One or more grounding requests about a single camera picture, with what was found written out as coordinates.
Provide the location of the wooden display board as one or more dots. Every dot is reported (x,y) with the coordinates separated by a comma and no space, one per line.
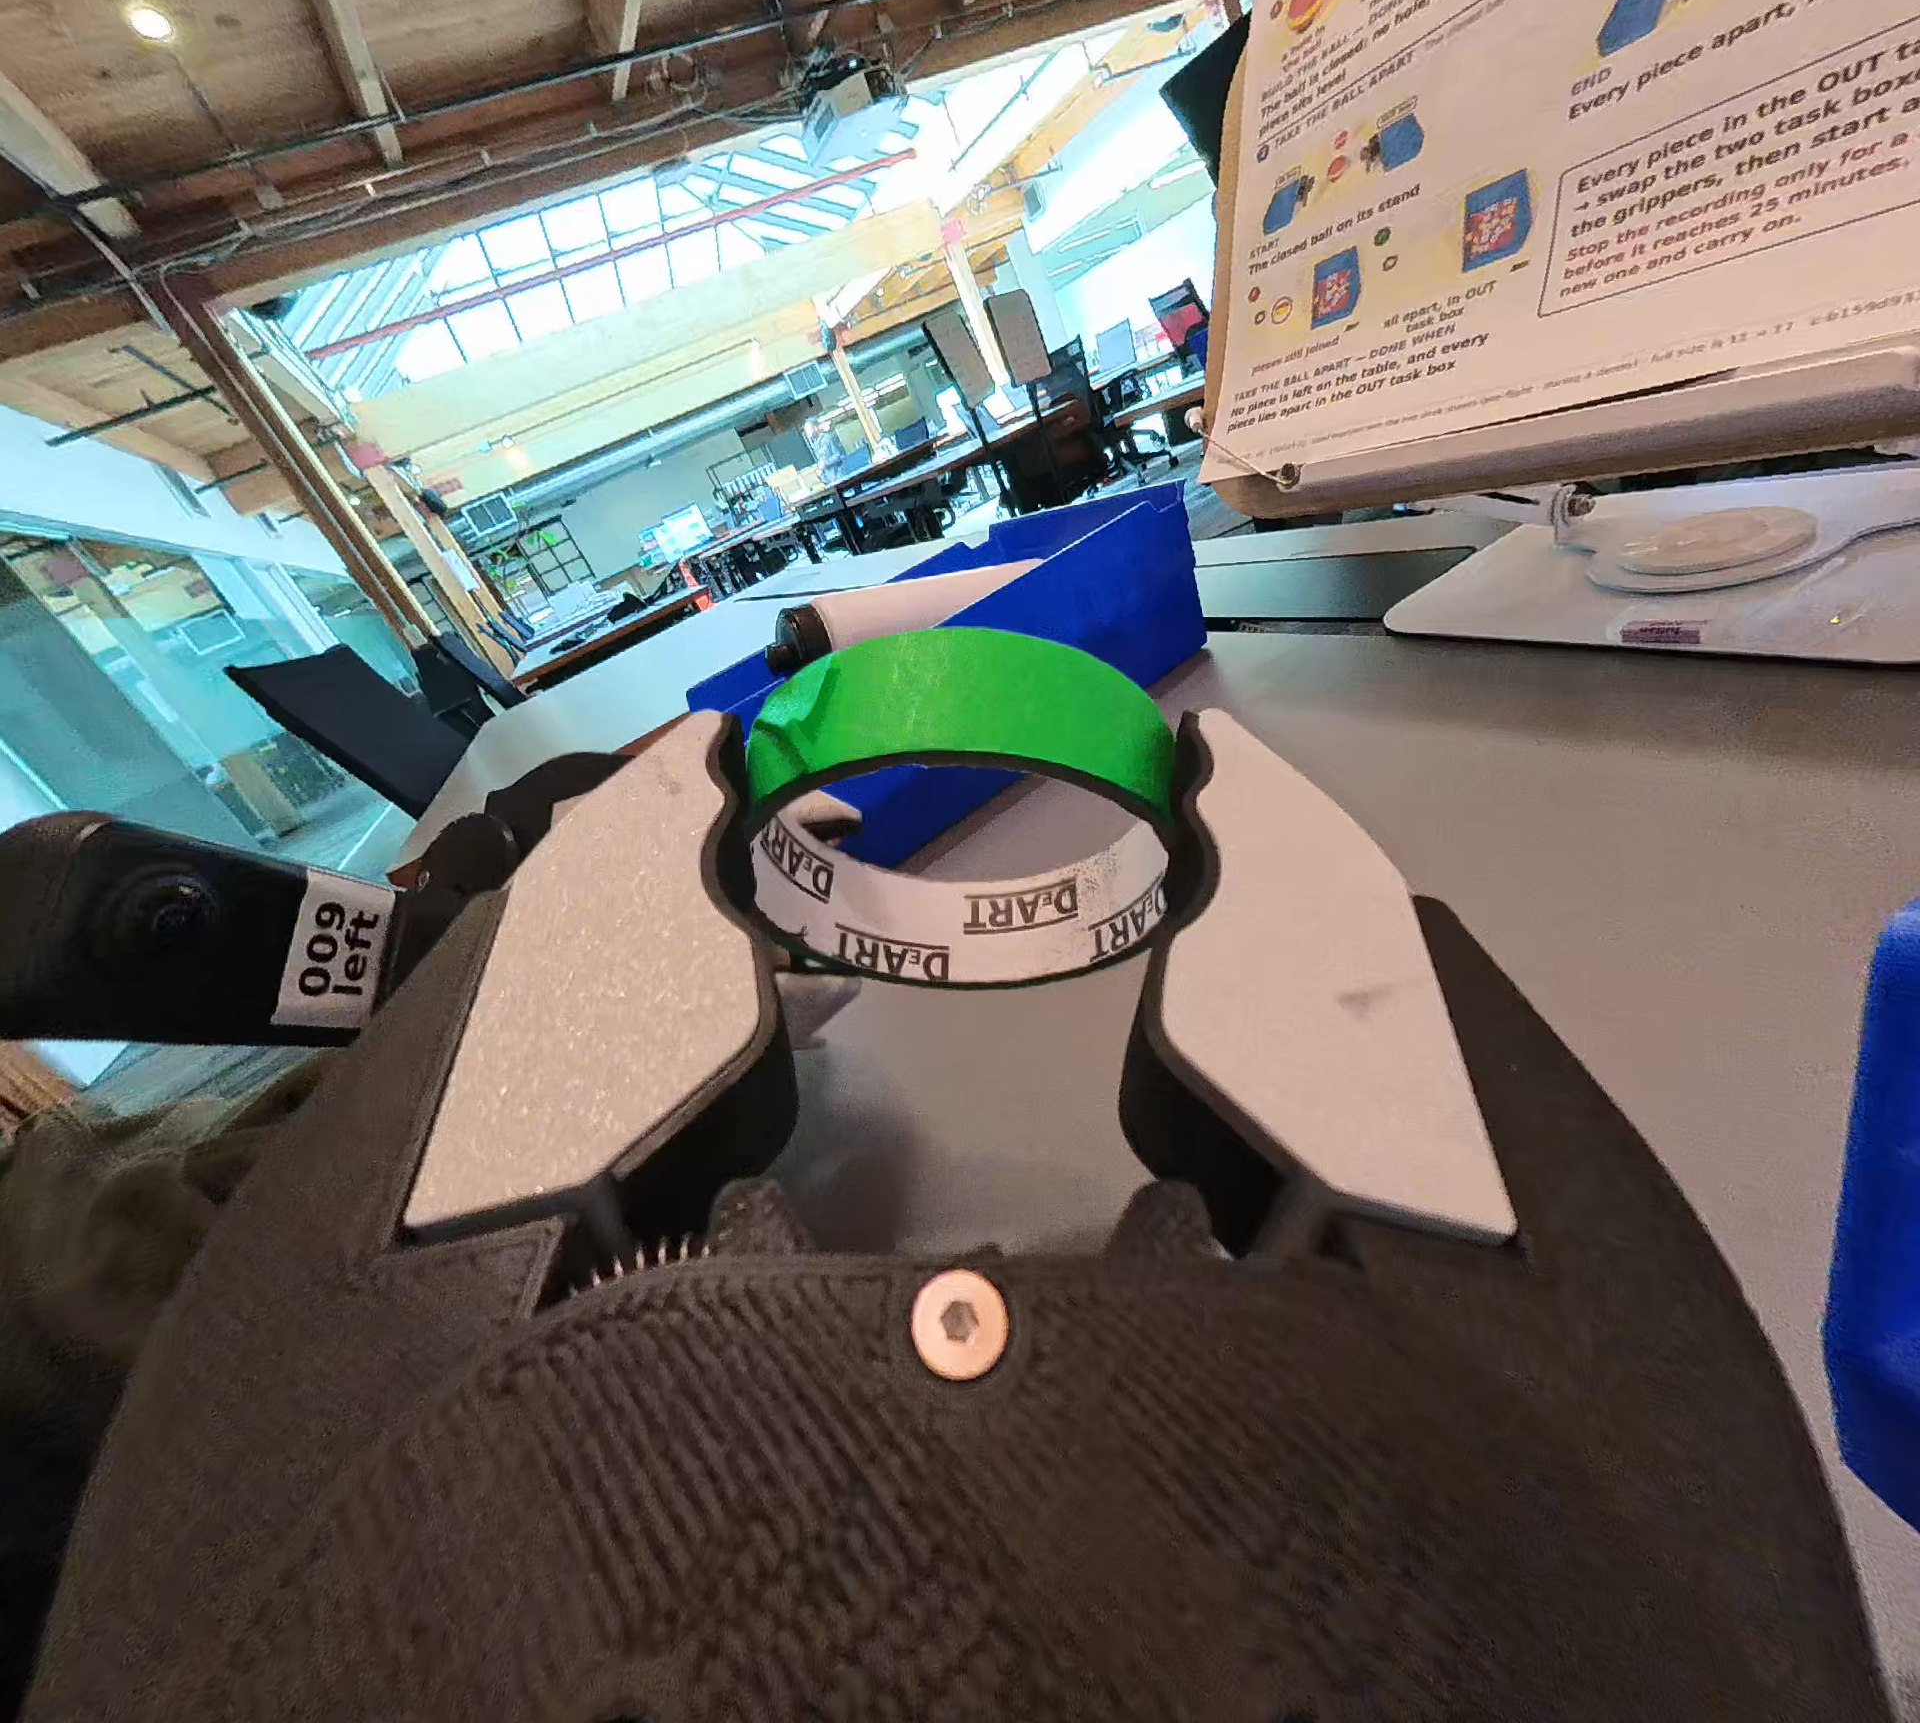
(1253,493)

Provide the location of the person's left forearm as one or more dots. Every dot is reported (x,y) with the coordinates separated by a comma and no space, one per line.
(104,1198)

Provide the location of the ceiling projector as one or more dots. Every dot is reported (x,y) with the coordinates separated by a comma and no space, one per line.
(854,97)

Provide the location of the ceiling spot light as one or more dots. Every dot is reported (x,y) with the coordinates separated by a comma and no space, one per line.
(146,21)

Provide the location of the black tablet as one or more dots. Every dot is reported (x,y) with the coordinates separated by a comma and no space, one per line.
(1321,584)

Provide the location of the blue plastic bin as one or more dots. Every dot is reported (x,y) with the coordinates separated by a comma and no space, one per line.
(1081,584)
(1875,1228)

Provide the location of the white board stand base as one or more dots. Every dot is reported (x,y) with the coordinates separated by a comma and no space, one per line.
(1500,598)

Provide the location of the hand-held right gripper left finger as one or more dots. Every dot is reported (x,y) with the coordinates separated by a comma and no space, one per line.
(601,1004)

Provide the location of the printed instruction sheet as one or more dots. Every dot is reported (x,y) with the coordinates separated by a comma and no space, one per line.
(1651,103)

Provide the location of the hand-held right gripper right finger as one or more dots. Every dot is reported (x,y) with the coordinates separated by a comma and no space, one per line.
(1305,1034)

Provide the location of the black office chair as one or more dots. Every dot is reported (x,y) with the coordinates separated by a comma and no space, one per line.
(361,718)

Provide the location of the white cylinder black cap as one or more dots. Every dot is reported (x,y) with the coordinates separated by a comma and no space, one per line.
(915,606)

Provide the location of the green tape roll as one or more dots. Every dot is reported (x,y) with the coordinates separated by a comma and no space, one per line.
(961,704)

